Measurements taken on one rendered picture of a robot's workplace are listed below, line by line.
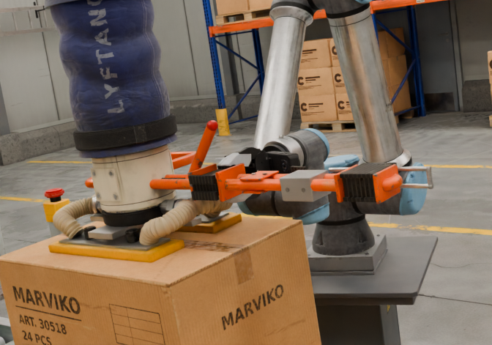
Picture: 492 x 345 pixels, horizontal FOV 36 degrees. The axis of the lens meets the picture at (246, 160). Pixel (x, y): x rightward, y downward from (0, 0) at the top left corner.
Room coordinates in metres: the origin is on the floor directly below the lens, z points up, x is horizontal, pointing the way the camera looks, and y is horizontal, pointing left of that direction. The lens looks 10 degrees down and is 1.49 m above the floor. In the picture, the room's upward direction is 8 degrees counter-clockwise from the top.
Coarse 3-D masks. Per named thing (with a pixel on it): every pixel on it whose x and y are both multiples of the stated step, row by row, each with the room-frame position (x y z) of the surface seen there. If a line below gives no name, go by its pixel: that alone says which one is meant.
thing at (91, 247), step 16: (64, 240) 1.64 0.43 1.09; (80, 240) 1.61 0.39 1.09; (96, 240) 1.59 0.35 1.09; (112, 240) 1.57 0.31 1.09; (128, 240) 1.52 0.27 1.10; (160, 240) 1.50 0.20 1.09; (176, 240) 1.50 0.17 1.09; (96, 256) 1.54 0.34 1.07; (112, 256) 1.50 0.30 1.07; (128, 256) 1.47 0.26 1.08; (144, 256) 1.44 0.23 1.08; (160, 256) 1.45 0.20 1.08
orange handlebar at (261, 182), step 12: (180, 156) 1.90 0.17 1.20; (192, 156) 1.84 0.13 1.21; (156, 180) 1.57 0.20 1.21; (168, 180) 1.54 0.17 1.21; (180, 180) 1.52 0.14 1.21; (228, 180) 1.43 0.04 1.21; (240, 180) 1.41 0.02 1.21; (252, 180) 1.39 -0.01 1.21; (264, 180) 1.38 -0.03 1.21; (276, 180) 1.36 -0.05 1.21; (324, 180) 1.29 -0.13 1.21; (384, 180) 1.21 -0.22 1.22; (396, 180) 1.22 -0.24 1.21; (252, 192) 1.39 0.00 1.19; (264, 192) 1.38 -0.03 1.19
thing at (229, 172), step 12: (204, 168) 1.51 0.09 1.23; (216, 168) 1.54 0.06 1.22; (228, 168) 1.45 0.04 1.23; (240, 168) 1.48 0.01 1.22; (192, 180) 1.46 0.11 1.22; (204, 180) 1.44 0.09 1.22; (216, 180) 1.43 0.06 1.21; (192, 192) 1.47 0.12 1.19; (204, 192) 1.45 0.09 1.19; (216, 192) 1.43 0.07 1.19; (228, 192) 1.44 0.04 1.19; (240, 192) 1.47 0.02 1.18
